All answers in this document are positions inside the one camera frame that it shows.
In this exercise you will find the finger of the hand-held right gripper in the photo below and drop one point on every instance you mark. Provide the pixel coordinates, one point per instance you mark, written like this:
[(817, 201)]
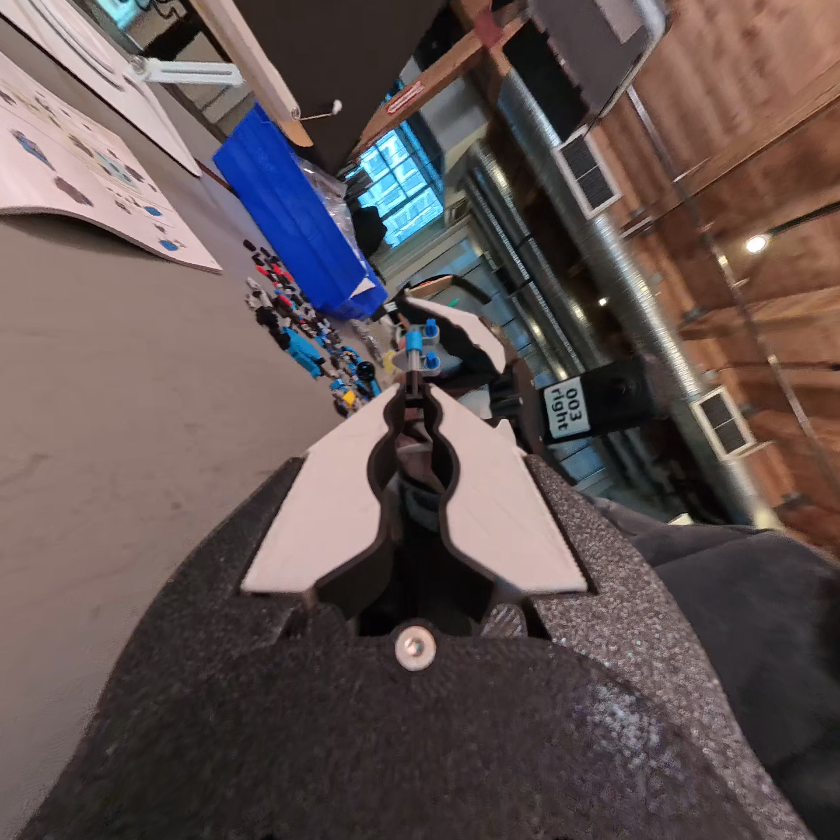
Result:
[(505, 430), (469, 325)]

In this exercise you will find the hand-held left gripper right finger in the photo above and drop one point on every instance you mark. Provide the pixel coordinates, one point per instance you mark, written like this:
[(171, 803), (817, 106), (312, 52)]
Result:
[(512, 525)]

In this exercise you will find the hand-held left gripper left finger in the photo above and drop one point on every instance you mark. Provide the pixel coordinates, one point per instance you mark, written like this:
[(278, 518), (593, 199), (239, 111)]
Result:
[(315, 525)]

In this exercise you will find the small blue two-hole beam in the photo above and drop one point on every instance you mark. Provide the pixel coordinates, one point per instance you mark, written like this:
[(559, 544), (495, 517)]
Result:
[(413, 342)]

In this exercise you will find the long grey axle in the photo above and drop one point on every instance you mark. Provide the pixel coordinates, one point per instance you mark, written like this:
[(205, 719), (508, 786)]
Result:
[(414, 371)]

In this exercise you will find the grey desk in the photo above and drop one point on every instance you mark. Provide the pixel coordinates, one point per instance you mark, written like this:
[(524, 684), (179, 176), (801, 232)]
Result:
[(98, 426)]

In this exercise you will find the white vent grille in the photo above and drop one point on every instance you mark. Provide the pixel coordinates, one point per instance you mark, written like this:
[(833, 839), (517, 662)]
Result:
[(586, 172), (722, 421)]

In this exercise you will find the black office chair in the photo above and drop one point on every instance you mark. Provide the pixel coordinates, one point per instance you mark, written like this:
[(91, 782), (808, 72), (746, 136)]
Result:
[(367, 229)]

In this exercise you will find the large window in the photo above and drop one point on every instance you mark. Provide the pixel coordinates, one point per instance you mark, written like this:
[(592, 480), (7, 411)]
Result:
[(400, 184)]

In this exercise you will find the blue panel piece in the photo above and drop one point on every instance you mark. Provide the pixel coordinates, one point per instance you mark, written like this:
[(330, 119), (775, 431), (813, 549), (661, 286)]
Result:
[(303, 351)]

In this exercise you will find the black ceiling pipe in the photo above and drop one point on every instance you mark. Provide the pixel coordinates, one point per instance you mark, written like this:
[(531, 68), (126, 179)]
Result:
[(722, 262)]

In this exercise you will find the pile of building pieces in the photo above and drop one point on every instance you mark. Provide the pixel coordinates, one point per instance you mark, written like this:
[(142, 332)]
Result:
[(289, 308)]

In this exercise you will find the clear plastic packaging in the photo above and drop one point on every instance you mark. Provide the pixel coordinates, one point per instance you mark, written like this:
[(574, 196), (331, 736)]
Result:
[(334, 203)]

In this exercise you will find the blue storage bin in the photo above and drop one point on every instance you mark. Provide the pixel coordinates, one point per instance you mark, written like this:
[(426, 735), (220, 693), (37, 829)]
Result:
[(282, 197)]

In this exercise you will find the person's dark hoodie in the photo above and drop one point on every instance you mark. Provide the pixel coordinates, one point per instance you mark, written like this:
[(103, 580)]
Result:
[(722, 623)]

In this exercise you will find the red white sign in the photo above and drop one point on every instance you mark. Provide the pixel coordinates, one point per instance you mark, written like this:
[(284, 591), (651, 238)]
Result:
[(405, 98)]

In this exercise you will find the black partition panel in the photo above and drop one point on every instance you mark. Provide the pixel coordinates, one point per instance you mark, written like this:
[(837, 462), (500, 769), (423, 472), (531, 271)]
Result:
[(341, 65)]

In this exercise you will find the instruction booklet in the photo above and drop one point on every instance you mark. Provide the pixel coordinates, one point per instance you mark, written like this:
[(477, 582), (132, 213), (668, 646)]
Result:
[(79, 164)]

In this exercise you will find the white laptop stand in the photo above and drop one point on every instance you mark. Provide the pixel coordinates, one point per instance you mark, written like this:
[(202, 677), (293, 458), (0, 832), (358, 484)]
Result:
[(98, 72)]

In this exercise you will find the silver ventilation duct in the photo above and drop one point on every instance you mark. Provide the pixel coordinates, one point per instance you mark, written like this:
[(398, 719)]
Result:
[(623, 275)]

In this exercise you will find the wooden post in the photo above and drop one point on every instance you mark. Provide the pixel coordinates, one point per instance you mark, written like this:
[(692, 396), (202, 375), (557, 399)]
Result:
[(446, 72)]

